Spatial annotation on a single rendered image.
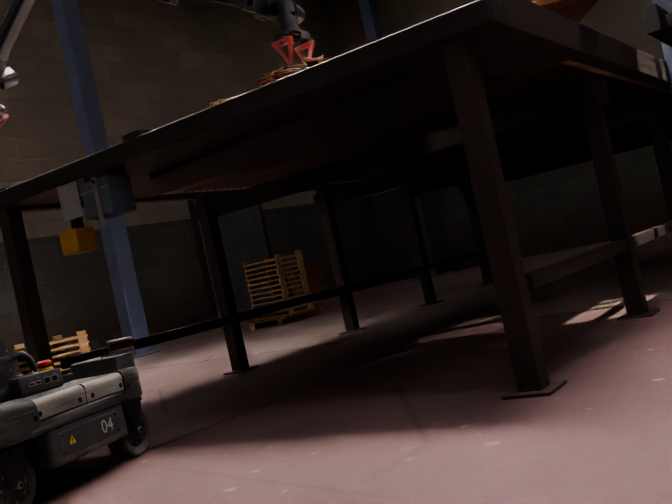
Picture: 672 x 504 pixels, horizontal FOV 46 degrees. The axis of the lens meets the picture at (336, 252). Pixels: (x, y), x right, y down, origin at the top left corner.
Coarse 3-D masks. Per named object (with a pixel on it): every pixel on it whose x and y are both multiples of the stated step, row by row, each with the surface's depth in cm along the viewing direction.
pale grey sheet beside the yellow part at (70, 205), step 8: (72, 184) 267; (64, 192) 270; (72, 192) 268; (64, 200) 271; (72, 200) 268; (64, 208) 271; (72, 208) 269; (80, 208) 266; (64, 216) 272; (72, 216) 269; (80, 216) 267
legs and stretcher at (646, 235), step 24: (648, 96) 357; (600, 120) 272; (648, 120) 358; (600, 144) 273; (600, 168) 274; (600, 192) 274; (624, 216) 273; (624, 240) 271; (648, 240) 298; (552, 264) 215; (576, 264) 225; (624, 264) 273; (624, 288) 273; (648, 312) 272
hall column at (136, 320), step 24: (72, 0) 682; (72, 24) 678; (72, 48) 674; (72, 72) 677; (72, 96) 682; (96, 96) 683; (96, 120) 679; (96, 144) 675; (120, 216) 680; (120, 240) 676; (120, 264) 672; (120, 288) 672; (120, 312) 676; (144, 336) 677
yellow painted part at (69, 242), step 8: (72, 224) 271; (80, 224) 271; (64, 232) 268; (72, 232) 266; (80, 232) 267; (88, 232) 270; (64, 240) 269; (72, 240) 266; (80, 240) 266; (88, 240) 269; (64, 248) 269; (72, 248) 267; (80, 248) 266; (88, 248) 268; (96, 248) 271
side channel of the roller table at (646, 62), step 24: (504, 0) 189; (528, 24) 200; (552, 24) 217; (576, 24) 237; (552, 48) 223; (576, 48) 232; (600, 48) 255; (624, 48) 283; (624, 72) 291; (648, 72) 309
